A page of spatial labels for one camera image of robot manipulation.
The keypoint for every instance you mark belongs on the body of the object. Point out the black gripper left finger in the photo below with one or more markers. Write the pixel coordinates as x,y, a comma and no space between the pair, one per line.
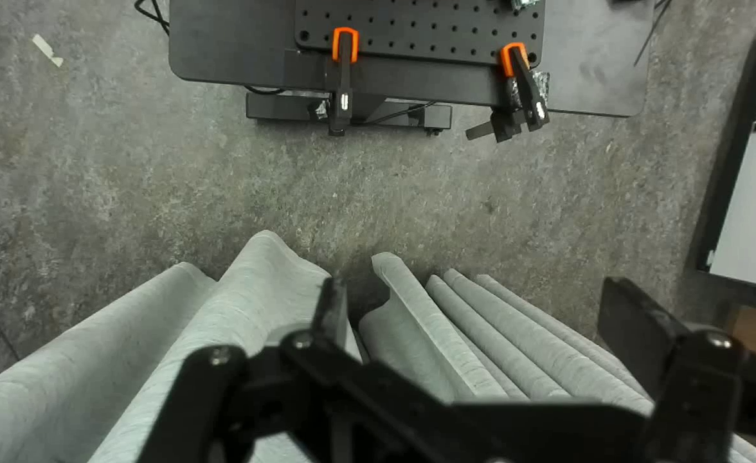
330,317

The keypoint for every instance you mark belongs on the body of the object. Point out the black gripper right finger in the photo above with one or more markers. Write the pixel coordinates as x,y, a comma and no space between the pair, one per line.
640,330

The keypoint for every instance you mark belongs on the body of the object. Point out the grey fabric curtain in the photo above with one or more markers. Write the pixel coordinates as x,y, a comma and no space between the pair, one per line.
448,369

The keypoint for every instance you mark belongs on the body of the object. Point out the orange black clamp right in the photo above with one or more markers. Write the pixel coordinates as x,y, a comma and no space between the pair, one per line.
521,105

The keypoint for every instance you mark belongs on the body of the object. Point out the orange black clamp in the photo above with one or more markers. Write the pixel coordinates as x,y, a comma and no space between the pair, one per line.
343,59
521,105

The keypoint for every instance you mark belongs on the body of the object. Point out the black perforated robot table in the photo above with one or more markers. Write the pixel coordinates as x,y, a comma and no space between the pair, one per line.
593,53

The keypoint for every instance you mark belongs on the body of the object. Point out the orange black clamp left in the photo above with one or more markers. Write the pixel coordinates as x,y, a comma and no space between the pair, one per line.
343,59

